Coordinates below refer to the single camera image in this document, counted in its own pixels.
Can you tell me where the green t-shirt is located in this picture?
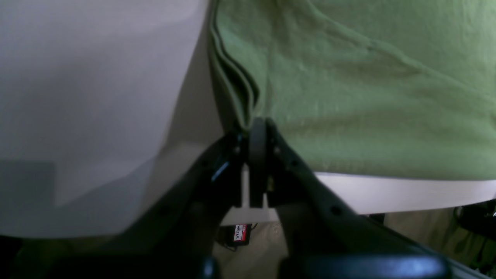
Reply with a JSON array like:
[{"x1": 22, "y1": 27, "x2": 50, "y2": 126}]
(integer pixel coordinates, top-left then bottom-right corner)
[{"x1": 208, "y1": 0, "x2": 496, "y2": 180}]

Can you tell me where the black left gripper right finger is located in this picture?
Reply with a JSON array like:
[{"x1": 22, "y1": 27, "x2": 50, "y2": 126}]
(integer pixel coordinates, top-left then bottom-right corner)
[{"x1": 258, "y1": 118, "x2": 452, "y2": 279}]

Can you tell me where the red labelled black device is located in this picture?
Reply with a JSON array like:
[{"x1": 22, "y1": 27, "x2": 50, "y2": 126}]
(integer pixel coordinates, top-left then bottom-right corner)
[{"x1": 215, "y1": 224, "x2": 258, "y2": 252}]

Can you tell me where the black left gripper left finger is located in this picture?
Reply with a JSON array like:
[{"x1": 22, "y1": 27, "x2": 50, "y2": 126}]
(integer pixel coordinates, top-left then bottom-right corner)
[{"x1": 23, "y1": 118, "x2": 258, "y2": 279}]

